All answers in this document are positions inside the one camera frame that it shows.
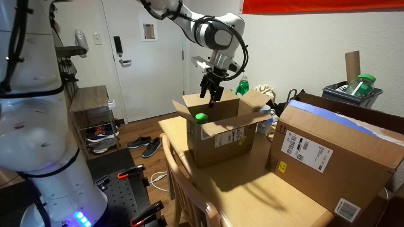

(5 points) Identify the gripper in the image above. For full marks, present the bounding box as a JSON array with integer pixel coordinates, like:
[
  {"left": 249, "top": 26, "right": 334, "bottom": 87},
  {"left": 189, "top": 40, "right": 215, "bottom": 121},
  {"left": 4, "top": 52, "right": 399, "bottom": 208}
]
[{"left": 199, "top": 67, "right": 229, "bottom": 108}]

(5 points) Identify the crumpled white plastic bag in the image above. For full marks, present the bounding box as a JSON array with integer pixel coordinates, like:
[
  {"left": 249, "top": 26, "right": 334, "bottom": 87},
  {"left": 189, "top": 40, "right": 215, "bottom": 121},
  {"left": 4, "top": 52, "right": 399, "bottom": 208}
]
[{"left": 254, "top": 84, "right": 277, "bottom": 103}]

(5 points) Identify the red banner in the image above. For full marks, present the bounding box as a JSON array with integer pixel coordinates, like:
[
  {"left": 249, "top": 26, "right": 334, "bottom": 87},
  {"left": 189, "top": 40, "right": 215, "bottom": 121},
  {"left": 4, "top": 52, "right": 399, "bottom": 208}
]
[{"left": 239, "top": 0, "right": 404, "bottom": 15}]

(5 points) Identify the white tub with blue rim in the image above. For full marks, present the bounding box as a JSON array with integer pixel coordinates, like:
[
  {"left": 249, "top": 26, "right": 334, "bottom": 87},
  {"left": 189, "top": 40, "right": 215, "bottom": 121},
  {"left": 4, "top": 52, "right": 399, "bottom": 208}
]
[{"left": 256, "top": 117, "right": 274, "bottom": 135}]

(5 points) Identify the white mug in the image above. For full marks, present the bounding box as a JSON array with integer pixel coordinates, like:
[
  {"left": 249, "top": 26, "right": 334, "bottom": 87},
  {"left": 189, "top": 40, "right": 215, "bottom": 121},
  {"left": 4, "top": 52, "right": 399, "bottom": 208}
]
[{"left": 259, "top": 104, "right": 276, "bottom": 117}]

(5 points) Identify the white device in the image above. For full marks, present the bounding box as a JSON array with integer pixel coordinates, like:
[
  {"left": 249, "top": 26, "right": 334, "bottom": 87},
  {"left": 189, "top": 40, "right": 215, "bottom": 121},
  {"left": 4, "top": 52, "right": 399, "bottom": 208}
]
[{"left": 74, "top": 29, "right": 89, "bottom": 59}]

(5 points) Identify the clear jar with green lid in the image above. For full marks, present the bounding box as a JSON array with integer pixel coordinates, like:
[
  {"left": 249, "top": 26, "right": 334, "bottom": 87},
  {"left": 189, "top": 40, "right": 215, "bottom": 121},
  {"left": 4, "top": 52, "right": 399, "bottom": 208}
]
[{"left": 344, "top": 73, "right": 377, "bottom": 98}]

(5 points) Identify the wooden wire shoe rack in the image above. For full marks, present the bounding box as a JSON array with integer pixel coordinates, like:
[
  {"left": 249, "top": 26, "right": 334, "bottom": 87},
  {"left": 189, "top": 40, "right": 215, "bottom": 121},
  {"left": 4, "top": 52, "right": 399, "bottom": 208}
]
[{"left": 70, "top": 85, "right": 120, "bottom": 160}]

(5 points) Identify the small open cardboard box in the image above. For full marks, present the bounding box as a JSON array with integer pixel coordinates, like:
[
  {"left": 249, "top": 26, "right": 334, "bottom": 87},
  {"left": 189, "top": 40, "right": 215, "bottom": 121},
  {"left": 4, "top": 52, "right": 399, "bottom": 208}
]
[{"left": 172, "top": 89, "right": 273, "bottom": 169}]

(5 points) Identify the thin grey cable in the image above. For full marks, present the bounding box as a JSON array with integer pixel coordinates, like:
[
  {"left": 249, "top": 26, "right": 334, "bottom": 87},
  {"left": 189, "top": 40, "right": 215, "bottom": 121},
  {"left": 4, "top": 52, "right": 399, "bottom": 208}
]
[{"left": 375, "top": 187, "right": 391, "bottom": 227}]

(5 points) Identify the brown cardboard tube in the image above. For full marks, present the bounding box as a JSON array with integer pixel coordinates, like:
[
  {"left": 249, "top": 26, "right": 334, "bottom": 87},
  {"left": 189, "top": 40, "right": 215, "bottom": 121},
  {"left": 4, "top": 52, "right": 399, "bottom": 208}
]
[{"left": 344, "top": 50, "right": 361, "bottom": 84}]

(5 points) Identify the green dish soap bottle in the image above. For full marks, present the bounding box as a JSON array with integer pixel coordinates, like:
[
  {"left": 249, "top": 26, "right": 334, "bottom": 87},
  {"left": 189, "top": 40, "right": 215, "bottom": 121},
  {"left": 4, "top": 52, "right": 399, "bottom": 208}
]
[{"left": 235, "top": 74, "right": 250, "bottom": 98}]

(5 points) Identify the paper notice on door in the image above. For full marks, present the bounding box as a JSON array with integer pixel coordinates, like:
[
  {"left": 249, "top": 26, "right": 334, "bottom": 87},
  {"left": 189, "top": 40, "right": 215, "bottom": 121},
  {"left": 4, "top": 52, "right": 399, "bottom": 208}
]
[{"left": 138, "top": 12, "right": 159, "bottom": 42}]

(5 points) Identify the white cable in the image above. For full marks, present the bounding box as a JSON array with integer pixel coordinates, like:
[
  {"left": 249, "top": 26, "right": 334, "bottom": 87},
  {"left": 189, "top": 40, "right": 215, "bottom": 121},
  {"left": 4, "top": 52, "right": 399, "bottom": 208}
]
[{"left": 150, "top": 171, "right": 171, "bottom": 193}]

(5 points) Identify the white door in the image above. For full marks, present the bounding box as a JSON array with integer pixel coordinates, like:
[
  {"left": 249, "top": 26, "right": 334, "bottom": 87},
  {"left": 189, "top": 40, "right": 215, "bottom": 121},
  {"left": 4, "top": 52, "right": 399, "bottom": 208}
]
[{"left": 101, "top": 0, "right": 187, "bottom": 124}]

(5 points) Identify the orange and black clamp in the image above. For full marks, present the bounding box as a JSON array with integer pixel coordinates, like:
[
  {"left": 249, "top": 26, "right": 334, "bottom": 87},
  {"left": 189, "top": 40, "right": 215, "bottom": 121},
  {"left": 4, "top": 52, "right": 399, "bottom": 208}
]
[
  {"left": 116, "top": 164, "right": 147, "bottom": 180},
  {"left": 130, "top": 201, "right": 165, "bottom": 227}
]

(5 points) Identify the row of shoes on rack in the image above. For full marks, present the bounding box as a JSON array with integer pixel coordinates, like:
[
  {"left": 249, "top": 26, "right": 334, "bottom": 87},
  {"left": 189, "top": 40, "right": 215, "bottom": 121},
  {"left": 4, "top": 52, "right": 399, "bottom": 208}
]
[{"left": 85, "top": 100, "right": 120, "bottom": 154}]

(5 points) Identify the grey plastic bin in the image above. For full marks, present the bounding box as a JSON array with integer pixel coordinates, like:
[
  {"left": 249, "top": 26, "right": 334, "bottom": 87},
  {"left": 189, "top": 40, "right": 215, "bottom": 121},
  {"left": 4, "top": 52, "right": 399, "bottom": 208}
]
[{"left": 322, "top": 81, "right": 383, "bottom": 109}]

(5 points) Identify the dark grey sneaker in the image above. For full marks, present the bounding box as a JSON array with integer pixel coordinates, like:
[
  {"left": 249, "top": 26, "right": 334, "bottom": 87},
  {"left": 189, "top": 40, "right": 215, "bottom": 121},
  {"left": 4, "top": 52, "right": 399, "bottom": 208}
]
[
  {"left": 127, "top": 136, "right": 152, "bottom": 149},
  {"left": 141, "top": 137, "right": 162, "bottom": 159}
]

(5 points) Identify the wooden chair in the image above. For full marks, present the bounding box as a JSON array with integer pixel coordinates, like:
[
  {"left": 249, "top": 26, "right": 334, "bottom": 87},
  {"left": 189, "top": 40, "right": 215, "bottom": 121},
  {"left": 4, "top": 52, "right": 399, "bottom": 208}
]
[{"left": 160, "top": 133, "right": 222, "bottom": 227}]

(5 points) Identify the black bag with metal handle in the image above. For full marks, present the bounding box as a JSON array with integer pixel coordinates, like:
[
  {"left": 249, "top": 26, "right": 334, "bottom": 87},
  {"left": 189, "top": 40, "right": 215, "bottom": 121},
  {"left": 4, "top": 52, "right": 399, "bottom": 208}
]
[{"left": 275, "top": 89, "right": 306, "bottom": 111}]

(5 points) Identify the large cardboard box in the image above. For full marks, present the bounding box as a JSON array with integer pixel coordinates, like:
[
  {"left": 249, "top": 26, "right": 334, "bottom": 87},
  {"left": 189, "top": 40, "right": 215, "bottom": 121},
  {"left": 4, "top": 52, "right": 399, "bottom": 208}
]
[{"left": 266, "top": 92, "right": 404, "bottom": 223}]

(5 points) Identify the black stand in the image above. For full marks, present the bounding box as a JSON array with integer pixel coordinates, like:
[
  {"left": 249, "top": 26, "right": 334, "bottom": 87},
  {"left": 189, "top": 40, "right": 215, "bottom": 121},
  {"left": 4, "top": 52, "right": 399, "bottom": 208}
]
[{"left": 50, "top": 3, "right": 88, "bottom": 103}]

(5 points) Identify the black door keypad lock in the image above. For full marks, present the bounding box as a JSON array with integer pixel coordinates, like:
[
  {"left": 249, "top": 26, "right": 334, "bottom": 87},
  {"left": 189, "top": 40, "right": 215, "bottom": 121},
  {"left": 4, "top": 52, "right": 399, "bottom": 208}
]
[{"left": 113, "top": 36, "right": 124, "bottom": 54}]

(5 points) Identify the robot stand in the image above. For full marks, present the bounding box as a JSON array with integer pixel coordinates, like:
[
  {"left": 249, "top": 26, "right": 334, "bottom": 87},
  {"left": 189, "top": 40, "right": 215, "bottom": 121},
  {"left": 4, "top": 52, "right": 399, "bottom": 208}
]
[{"left": 0, "top": 148, "right": 168, "bottom": 227}]

